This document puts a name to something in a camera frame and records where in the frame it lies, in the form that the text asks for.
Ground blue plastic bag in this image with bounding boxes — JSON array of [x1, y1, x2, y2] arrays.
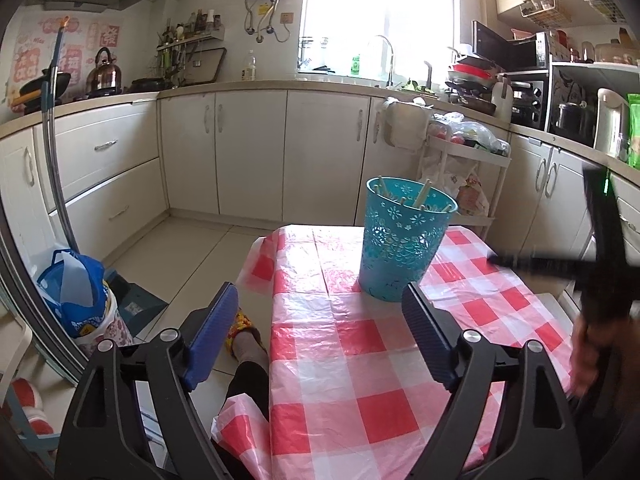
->
[[36, 248, 108, 339]]

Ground person's right hand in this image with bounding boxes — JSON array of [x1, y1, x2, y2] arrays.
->
[[570, 319, 602, 397]]

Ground steel faucet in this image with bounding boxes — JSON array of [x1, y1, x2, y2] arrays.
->
[[367, 35, 397, 89]]

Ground white thermos jug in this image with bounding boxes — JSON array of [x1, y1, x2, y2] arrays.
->
[[594, 88, 631, 161]]

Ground red checked tablecloth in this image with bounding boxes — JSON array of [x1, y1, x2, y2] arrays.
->
[[212, 224, 576, 480]]

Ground yellow patterned slipper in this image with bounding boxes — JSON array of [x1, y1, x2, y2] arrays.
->
[[225, 307, 262, 358]]

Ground dark baking tray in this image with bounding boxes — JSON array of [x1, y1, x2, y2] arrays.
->
[[186, 48, 227, 84]]

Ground floral bag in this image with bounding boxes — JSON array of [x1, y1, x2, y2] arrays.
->
[[75, 285, 135, 357]]

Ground kitchen window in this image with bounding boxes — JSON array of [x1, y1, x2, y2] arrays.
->
[[299, 0, 457, 81]]

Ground white trolley rack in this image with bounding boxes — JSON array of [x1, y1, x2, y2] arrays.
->
[[424, 125, 512, 243]]

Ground dark blue box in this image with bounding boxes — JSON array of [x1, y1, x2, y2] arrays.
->
[[104, 269, 169, 333]]

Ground blue mop handle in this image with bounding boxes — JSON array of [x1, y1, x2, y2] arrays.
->
[[41, 19, 77, 261]]

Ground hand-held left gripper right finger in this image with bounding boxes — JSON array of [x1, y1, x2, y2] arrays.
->
[[401, 282, 583, 480]]

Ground wall spice rack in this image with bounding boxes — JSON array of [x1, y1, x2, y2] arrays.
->
[[156, 9, 226, 52]]

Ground black wok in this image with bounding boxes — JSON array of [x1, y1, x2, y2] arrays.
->
[[11, 72, 72, 112]]

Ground person's leg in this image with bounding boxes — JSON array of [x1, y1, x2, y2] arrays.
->
[[222, 332, 272, 423]]

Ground black cooking pot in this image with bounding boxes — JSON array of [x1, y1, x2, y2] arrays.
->
[[554, 101, 597, 135]]

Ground white hanging bin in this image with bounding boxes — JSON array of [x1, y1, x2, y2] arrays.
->
[[381, 97, 434, 154]]

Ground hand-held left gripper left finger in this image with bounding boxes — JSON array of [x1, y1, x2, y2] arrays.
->
[[55, 281, 240, 480]]

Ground black toaster oven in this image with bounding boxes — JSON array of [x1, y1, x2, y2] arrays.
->
[[509, 71, 552, 129]]

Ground white base cabinets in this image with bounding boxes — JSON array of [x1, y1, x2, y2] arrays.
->
[[157, 87, 388, 224], [505, 132, 640, 286]]

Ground steel kettle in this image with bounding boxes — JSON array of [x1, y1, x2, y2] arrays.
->
[[86, 47, 124, 94]]

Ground pink wall stickers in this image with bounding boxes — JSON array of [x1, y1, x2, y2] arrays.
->
[[11, 14, 119, 92]]

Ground white plastic bags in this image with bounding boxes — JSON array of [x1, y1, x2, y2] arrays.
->
[[419, 152, 491, 216]]

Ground white stool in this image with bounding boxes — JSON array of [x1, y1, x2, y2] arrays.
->
[[0, 309, 34, 403]]

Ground white drawer cabinet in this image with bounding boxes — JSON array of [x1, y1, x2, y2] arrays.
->
[[0, 95, 170, 291]]

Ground wire hanging basket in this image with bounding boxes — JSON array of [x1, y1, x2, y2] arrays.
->
[[577, 0, 627, 24], [519, 0, 559, 29]]

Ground green packet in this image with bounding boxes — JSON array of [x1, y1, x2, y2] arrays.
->
[[626, 92, 640, 171]]

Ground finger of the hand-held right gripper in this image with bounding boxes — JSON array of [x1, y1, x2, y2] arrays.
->
[[487, 254, 596, 278]]

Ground blue perforated plastic basket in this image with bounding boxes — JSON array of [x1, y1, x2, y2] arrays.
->
[[359, 176, 459, 303]]

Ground black microwave oven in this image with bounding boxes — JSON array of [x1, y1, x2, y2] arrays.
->
[[472, 20, 551, 72]]

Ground stack of dishes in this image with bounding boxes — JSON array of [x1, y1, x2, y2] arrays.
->
[[446, 57, 502, 113]]

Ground bundle of wooden chopsticks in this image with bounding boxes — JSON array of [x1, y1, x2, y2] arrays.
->
[[376, 176, 441, 211]]

